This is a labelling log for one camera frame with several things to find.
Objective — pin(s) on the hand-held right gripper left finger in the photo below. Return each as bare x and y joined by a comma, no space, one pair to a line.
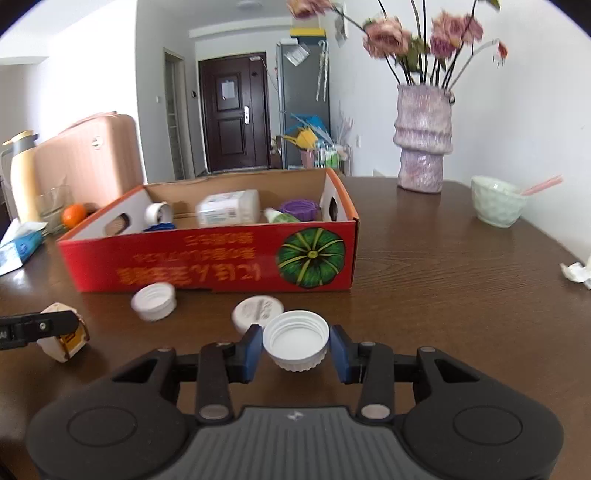
251,355

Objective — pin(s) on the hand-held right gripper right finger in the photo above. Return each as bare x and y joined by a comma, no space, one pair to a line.
340,355

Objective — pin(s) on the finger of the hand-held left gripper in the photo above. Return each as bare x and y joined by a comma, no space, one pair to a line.
41,328

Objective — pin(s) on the beige yellow small container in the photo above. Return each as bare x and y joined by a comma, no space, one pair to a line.
69,348

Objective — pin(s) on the white threaded bottle cap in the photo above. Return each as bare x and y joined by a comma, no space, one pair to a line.
295,339

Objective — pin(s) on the red cardboard box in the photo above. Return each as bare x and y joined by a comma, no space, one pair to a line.
207,263

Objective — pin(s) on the white plastic bottle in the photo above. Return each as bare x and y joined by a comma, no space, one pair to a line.
228,207

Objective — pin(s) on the white flat lid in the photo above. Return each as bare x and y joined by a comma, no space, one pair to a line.
251,311

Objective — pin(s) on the blue tissue pack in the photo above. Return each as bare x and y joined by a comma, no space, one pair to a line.
21,249

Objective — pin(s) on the white ribbed bottle cap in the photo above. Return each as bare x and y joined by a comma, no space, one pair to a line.
153,302

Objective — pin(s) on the orange fruit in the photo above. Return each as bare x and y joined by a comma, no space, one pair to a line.
74,216

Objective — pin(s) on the clear drinking glass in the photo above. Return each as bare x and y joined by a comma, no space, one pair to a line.
51,203

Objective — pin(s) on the green and white tube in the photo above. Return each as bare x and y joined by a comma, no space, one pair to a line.
281,217

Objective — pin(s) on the cream thermos bottle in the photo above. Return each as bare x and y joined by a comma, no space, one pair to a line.
21,180

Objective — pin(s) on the purple ribbed lid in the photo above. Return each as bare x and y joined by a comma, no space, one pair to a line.
300,208

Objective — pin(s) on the blue plastic lid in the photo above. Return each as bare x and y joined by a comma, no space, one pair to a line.
161,227

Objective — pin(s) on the white tape roll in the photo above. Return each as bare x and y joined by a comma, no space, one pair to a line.
157,213

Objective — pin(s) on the pink suitcase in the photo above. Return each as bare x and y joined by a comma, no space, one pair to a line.
92,157

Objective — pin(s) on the metal storage rack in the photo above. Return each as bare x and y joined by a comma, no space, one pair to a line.
332,157

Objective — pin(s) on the pale green bowl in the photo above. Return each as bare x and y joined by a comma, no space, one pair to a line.
498,203

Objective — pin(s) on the pink ribbed vase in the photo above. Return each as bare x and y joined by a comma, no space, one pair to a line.
422,134

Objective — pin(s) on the dark brown door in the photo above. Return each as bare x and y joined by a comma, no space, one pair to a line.
233,115

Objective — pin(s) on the crumpled white paper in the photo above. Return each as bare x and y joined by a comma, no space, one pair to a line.
577,272

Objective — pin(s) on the grey interior door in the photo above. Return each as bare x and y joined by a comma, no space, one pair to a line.
178,115

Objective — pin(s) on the pink spoon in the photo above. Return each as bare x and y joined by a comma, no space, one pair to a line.
542,184

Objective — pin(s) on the grey refrigerator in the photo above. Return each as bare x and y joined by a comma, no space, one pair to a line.
302,92

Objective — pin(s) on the dried pink flowers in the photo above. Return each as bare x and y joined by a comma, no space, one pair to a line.
385,37

